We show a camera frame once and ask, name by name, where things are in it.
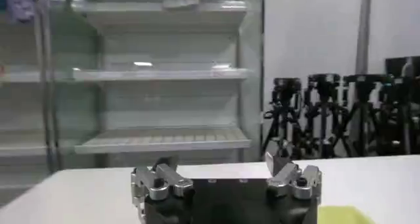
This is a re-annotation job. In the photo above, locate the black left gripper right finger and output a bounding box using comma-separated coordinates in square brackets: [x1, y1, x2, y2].
[264, 150, 323, 201]

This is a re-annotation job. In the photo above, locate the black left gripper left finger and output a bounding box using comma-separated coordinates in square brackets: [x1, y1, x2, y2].
[131, 155, 195, 202]

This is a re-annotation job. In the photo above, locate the yellow-green shirt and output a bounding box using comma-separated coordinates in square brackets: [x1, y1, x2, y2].
[317, 205, 377, 224]

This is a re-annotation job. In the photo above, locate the white open display shelf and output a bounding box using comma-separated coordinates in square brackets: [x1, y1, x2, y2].
[70, 0, 264, 168]

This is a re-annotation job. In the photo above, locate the glass-sided display shelf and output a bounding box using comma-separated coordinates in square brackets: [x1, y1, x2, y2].
[0, 0, 72, 207]

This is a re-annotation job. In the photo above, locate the black monitor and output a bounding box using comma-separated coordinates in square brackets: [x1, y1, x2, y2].
[385, 55, 420, 79]

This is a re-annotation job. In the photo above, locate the black tripod with box camera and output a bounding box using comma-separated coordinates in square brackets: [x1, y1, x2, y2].
[262, 77, 305, 161]

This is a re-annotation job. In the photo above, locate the black tripod with flat camera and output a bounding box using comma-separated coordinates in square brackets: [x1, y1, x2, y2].
[341, 74, 392, 158]
[379, 76, 420, 156]
[303, 73, 344, 160]

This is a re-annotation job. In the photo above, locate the grey vertical wall conduit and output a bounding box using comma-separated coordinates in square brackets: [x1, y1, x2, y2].
[355, 0, 373, 76]

